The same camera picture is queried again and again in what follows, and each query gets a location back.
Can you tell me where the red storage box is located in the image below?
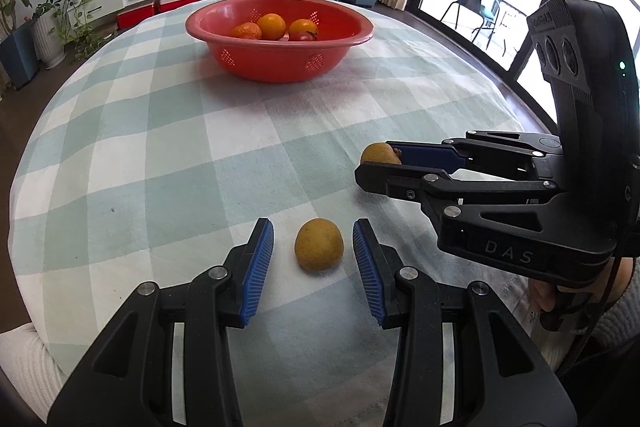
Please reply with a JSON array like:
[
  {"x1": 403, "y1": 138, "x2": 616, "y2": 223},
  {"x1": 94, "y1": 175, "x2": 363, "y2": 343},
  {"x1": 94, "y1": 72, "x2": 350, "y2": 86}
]
[
  {"x1": 116, "y1": 2, "x2": 155, "y2": 30},
  {"x1": 156, "y1": 0, "x2": 198, "y2": 13}
]

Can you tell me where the person's right hand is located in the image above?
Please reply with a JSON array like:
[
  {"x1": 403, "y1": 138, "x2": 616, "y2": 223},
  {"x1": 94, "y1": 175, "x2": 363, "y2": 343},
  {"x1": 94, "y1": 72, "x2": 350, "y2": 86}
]
[{"x1": 527, "y1": 256, "x2": 634, "y2": 313}]

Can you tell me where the brown kiwi with stem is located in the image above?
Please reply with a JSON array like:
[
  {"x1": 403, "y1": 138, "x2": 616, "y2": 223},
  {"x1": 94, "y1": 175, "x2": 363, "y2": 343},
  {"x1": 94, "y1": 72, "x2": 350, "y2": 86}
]
[{"x1": 360, "y1": 142, "x2": 401, "y2": 165}]

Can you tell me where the white knit sleeve forearm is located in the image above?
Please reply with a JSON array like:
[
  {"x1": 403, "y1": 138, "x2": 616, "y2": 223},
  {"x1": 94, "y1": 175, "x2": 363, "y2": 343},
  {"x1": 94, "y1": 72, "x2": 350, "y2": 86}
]
[{"x1": 0, "y1": 323, "x2": 65, "y2": 421}]

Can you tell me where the dark orange mandarin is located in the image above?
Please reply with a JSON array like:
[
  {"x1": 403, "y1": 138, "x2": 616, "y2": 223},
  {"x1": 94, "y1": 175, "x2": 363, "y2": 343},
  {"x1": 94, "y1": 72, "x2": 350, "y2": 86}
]
[{"x1": 229, "y1": 22, "x2": 262, "y2": 40}]

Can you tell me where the red storage box right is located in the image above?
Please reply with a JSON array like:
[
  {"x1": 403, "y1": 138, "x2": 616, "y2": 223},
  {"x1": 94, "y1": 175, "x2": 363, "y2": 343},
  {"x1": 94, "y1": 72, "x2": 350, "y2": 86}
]
[{"x1": 156, "y1": 0, "x2": 198, "y2": 13}]

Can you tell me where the red plastic colander bowl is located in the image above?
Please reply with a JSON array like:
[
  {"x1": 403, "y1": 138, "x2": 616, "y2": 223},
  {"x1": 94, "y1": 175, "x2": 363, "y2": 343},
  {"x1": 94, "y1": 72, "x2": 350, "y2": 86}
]
[{"x1": 186, "y1": 0, "x2": 374, "y2": 83}]

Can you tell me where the red tomato front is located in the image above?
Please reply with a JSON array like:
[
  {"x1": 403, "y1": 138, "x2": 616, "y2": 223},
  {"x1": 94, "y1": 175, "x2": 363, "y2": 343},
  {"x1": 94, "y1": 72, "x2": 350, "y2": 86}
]
[{"x1": 288, "y1": 31, "x2": 317, "y2": 41}]

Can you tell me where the green white checkered tablecloth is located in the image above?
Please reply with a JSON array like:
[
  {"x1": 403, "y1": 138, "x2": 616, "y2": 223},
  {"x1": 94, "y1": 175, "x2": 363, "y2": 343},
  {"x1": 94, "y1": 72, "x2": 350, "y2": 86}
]
[{"x1": 9, "y1": 8, "x2": 528, "y2": 426}]

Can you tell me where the black balcony chair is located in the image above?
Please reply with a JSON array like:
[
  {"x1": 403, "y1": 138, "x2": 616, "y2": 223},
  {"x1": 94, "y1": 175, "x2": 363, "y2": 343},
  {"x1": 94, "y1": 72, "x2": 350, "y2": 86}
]
[{"x1": 439, "y1": 0, "x2": 500, "y2": 46}]

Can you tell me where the plant in white ribbed pot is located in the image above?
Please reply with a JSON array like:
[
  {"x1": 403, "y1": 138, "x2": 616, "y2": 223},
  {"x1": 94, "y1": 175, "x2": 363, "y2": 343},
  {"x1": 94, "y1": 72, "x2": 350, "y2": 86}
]
[{"x1": 32, "y1": 0, "x2": 66, "y2": 70}]

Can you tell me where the tall plant in blue pot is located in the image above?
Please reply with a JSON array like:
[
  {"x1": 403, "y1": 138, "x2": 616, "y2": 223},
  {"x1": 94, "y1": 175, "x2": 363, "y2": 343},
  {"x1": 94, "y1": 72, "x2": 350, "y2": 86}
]
[{"x1": 1, "y1": 0, "x2": 39, "y2": 90}]

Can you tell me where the trailing plant on console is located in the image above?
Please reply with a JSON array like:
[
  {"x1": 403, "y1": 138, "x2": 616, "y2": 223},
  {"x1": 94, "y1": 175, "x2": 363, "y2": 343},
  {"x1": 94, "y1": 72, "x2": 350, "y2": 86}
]
[{"x1": 50, "y1": 0, "x2": 117, "y2": 63}]

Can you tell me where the red storage box left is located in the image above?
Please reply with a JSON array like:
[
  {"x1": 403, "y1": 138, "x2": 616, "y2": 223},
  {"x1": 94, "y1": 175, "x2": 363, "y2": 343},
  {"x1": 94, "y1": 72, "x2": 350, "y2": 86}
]
[{"x1": 116, "y1": 2, "x2": 155, "y2": 30}]

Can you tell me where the yellow-orange orange with navel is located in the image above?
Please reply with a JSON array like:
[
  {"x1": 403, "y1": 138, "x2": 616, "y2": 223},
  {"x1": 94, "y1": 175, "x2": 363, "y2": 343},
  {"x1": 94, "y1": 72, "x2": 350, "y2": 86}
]
[{"x1": 256, "y1": 13, "x2": 288, "y2": 40}]

